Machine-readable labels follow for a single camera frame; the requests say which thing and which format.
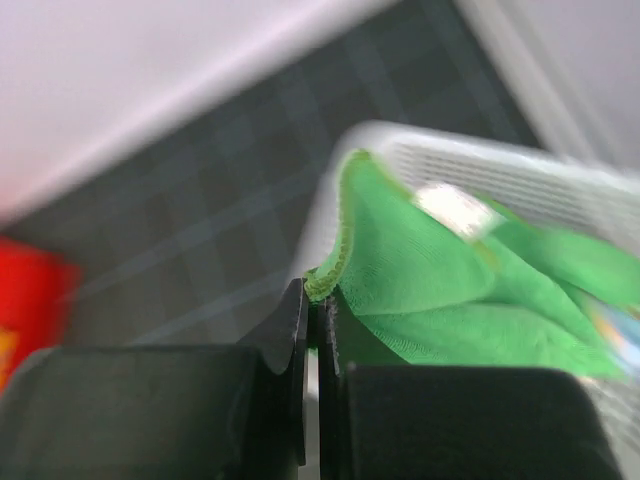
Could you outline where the black grid cutting mat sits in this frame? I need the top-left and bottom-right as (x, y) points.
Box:
(7, 1), (540, 346)

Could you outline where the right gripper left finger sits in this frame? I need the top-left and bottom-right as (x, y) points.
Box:
(1, 279), (308, 479)

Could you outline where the white perforated plastic basket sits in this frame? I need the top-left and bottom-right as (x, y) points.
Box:
(291, 122), (639, 479)

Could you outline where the red plastic tray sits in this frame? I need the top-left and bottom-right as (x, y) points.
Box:
(1, 237), (80, 386)

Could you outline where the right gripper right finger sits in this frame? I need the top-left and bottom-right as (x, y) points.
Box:
(317, 292), (622, 480)

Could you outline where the green towel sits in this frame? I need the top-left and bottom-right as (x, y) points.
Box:
(305, 150), (639, 377)

